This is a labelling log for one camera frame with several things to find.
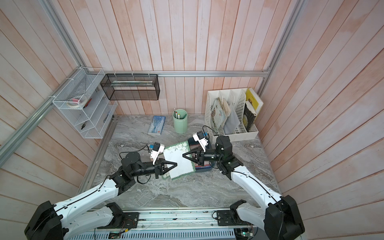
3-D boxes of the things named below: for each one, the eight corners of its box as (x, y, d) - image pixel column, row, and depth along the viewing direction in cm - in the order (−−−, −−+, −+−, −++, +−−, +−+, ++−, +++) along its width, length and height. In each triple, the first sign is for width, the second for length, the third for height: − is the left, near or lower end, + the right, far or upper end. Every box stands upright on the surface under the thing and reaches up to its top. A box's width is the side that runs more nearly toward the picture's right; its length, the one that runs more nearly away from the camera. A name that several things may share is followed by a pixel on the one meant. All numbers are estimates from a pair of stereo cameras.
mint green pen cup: (173, 133, 111) (172, 120, 99) (174, 122, 118) (173, 108, 106) (187, 133, 111) (187, 120, 99) (187, 122, 118) (187, 108, 106)
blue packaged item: (148, 133, 111) (147, 131, 110) (154, 117, 122) (153, 115, 121) (161, 134, 111) (160, 133, 109) (166, 118, 121) (165, 116, 120)
